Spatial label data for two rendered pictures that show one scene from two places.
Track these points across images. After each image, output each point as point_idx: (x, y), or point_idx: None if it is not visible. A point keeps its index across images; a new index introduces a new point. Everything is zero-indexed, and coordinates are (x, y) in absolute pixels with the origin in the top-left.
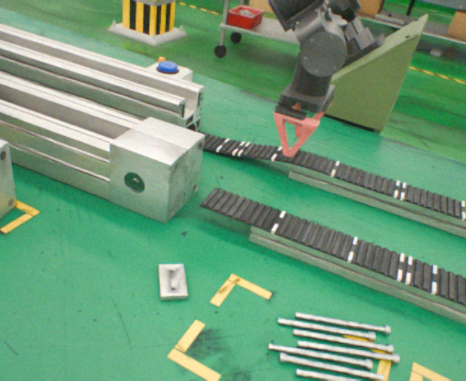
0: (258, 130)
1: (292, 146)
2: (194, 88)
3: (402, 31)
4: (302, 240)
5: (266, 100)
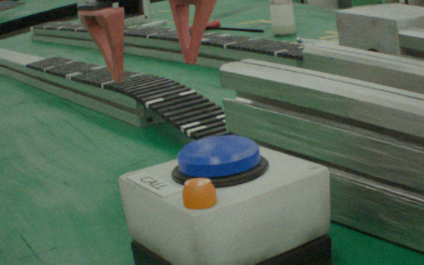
0: (91, 179)
1: (186, 44)
2: (255, 60)
3: None
4: (286, 42)
5: None
